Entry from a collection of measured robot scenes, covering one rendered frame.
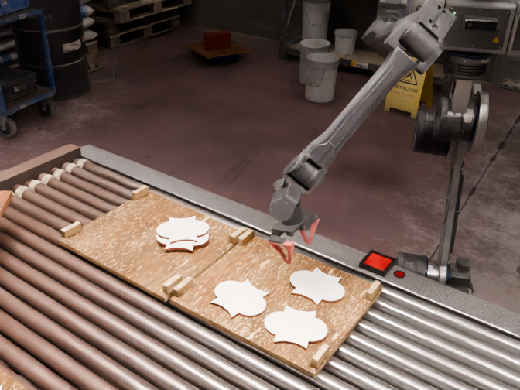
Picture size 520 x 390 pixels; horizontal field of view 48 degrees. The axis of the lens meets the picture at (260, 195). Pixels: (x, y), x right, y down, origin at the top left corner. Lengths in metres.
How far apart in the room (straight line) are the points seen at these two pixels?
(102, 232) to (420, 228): 2.24
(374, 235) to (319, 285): 1.94
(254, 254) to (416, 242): 1.93
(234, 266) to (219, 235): 0.15
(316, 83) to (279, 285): 3.76
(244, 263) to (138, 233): 0.33
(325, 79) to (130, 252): 3.71
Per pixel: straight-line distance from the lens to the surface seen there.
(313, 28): 6.12
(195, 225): 1.67
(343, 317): 1.43
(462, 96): 1.96
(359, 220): 3.53
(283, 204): 1.32
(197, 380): 1.31
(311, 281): 1.50
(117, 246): 1.66
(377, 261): 1.63
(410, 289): 1.58
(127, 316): 1.47
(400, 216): 3.63
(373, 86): 1.34
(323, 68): 5.07
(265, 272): 1.54
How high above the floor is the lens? 1.88
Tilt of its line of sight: 31 degrees down
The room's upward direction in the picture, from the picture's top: 1 degrees clockwise
